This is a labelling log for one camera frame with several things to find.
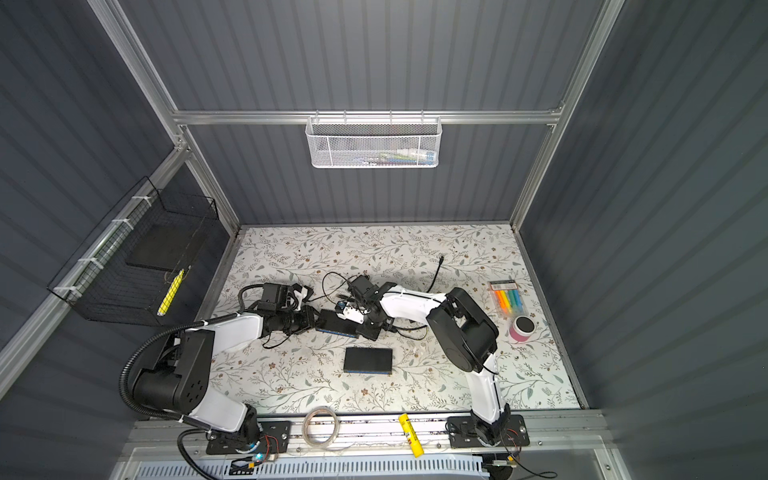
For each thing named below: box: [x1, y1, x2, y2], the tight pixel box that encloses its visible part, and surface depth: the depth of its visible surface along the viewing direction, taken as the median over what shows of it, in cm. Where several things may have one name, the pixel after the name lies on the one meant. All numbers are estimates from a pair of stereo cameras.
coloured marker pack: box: [490, 279, 524, 319], surface depth 101 cm
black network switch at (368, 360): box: [343, 347, 393, 375], surface depth 86 cm
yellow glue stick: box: [398, 413, 425, 458], surface depth 74 cm
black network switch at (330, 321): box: [315, 309, 361, 338], surface depth 93 cm
